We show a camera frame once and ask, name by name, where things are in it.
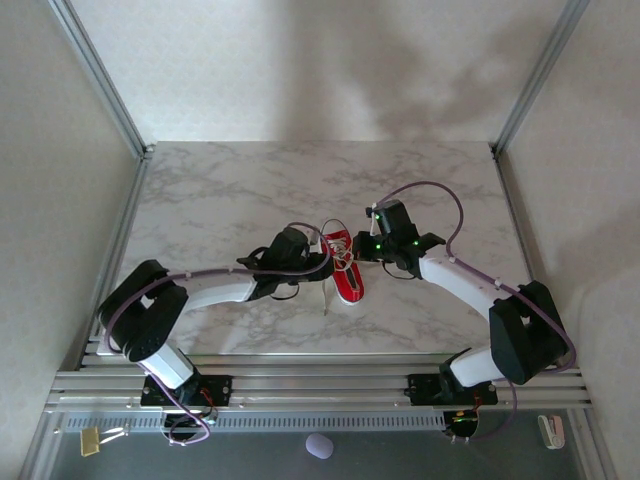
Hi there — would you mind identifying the white shoelace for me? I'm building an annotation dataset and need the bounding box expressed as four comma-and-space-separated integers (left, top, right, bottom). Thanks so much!
318, 218, 361, 317

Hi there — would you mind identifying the red canvas sneaker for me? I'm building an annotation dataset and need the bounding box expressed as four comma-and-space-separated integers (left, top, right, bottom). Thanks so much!
318, 227, 367, 306

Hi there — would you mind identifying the lavender oval object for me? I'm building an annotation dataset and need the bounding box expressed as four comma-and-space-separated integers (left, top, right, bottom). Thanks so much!
304, 433, 334, 460

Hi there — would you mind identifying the black controller board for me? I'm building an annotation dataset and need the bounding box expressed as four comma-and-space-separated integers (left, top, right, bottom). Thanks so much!
442, 409, 481, 442
162, 412, 219, 446

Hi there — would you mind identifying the white pink clip device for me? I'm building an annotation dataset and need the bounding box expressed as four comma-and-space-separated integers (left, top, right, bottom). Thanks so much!
537, 413, 567, 450

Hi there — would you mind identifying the brass binder clip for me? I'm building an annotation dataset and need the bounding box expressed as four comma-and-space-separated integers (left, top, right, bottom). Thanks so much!
79, 426, 129, 457

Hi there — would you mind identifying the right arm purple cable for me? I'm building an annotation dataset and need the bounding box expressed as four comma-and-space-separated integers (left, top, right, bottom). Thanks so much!
372, 180, 579, 444

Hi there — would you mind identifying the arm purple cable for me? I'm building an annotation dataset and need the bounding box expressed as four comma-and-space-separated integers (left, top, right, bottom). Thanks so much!
102, 221, 336, 446
372, 180, 579, 444

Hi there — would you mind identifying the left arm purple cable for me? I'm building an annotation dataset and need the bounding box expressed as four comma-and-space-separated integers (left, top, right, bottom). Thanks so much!
102, 221, 336, 446

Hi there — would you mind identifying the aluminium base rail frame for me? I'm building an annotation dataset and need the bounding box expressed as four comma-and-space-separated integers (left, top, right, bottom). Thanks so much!
43, 353, 594, 414

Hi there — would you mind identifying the aluminium table side rail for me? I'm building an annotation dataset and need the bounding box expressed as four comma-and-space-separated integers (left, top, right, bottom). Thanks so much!
492, 149, 539, 291
97, 152, 154, 301

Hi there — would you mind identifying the slotted grey cable duct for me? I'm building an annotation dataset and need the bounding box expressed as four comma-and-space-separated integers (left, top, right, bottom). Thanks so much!
59, 412, 449, 434

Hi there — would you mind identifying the aluminium frame post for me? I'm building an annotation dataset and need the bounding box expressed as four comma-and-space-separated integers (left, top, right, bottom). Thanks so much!
47, 0, 154, 159
492, 0, 594, 156

